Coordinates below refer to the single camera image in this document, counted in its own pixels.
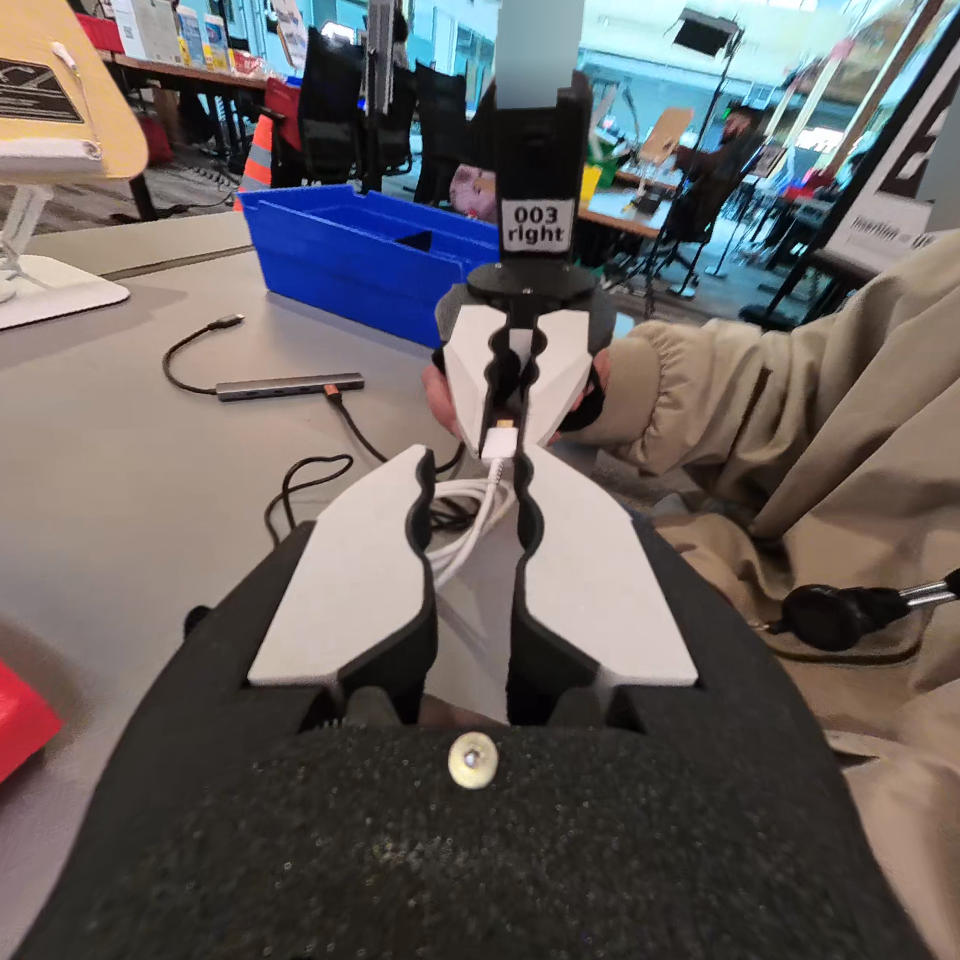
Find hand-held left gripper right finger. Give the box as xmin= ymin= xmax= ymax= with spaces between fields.
xmin=508 ymin=447 xmax=700 ymax=726

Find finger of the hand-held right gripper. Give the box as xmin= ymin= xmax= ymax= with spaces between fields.
xmin=441 ymin=302 xmax=513 ymax=460
xmin=516 ymin=307 xmax=595 ymax=453

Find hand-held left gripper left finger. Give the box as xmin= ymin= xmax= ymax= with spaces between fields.
xmin=247 ymin=444 xmax=440 ymax=726

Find white cable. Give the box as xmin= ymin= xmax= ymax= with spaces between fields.
xmin=429 ymin=418 xmax=520 ymax=595

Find black cable orange plugs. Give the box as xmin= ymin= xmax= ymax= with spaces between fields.
xmin=264 ymin=381 xmax=466 ymax=550

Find blue plastic bin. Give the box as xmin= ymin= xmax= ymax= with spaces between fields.
xmin=238 ymin=183 xmax=502 ymax=350

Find grey USB hub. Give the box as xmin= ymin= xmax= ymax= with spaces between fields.
xmin=161 ymin=313 xmax=366 ymax=404

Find red plastic bin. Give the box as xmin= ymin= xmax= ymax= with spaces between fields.
xmin=0 ymin=660 xmax=65 ymax=785

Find person's right forearm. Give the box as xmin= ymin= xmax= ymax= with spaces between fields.
xmin=596 ymin=228 xmax=960 ymax=526

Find grey desk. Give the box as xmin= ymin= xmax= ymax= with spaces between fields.
xmin=0 ymin=213 xmax=676 ymax=960

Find person's right hand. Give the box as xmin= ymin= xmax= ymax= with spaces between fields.
xmin=421 ymin=348 xmax=615 ymax=460

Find black office chair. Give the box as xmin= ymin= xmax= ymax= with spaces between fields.
xmin=414 ymin=63 xmax=470 ymax=207
xmin=298 ymin=30 xmax=365 ymax=189

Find black clamp knob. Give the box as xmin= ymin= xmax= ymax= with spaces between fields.
xmin=780 ymin=568 xmax=960 ymax=652

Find orange traffic cone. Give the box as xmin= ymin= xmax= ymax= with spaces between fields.
xmin=234 ymin=112 xmax=275 ymax=213

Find black framed sign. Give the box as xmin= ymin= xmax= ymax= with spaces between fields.
xmin=821 ymin=0 xmax=960 ymax=275

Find wooden book stand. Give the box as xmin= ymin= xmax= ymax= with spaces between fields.
xmin=0 ymin=0 xmax=151 ymax=331

